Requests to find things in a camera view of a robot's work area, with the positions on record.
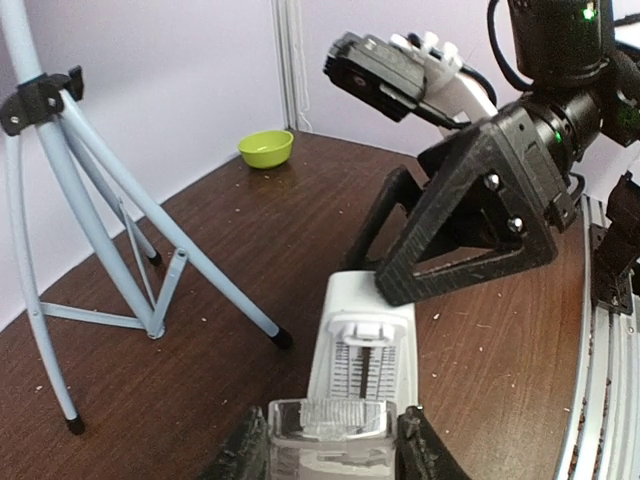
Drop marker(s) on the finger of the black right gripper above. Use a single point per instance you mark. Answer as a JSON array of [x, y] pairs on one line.
[[399, 188]]

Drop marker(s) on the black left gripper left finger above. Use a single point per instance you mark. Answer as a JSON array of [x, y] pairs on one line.
[[244, 454]]

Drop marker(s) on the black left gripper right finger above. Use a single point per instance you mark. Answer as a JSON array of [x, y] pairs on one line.
[[420, 452]]

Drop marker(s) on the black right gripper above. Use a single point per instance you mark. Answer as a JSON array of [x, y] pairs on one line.
[[496, 190]]

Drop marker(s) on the clear metronome front cover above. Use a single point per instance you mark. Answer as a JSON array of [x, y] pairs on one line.
[[325, 438]]

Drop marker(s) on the white metronome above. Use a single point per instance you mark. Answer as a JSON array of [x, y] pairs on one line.
[[365, 347]]

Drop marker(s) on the white folding music stand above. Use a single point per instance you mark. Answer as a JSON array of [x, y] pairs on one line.
[[184, 64]]

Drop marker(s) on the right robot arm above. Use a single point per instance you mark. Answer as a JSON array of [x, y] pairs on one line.
[[571, 71]]

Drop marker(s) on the green bowl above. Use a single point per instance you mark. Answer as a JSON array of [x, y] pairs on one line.
[[266, 149]]

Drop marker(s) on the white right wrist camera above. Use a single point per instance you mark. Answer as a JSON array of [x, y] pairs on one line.
[[411, 74]]

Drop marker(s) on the aluminium front rail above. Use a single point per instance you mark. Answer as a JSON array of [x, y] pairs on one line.
[[602, 435]]

